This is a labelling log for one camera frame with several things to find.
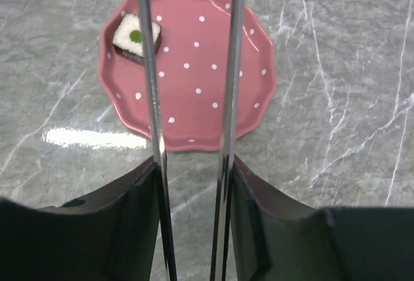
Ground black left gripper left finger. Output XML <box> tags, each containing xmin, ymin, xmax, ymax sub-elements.
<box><xmin>1</xmin><ymin>159</ymin><xmax>159</xmax><ymax>280</ymax></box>

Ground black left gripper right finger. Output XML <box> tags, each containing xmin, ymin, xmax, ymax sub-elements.
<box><xmin>231</xmin><ymin>158</ymin><xmax>413</xmax><ymax>281</ymax></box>

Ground metal serving tongs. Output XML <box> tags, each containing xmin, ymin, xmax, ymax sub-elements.
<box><xmin>137</xmin><ymin>0</ymin><xmax>245</xmax><ymax>280</ymax></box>

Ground pink dotted plate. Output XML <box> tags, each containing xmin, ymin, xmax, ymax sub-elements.
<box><xmin>98</xmin><ymin>0</ymin><xmax>276</xmax><ymax>151</ymax></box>

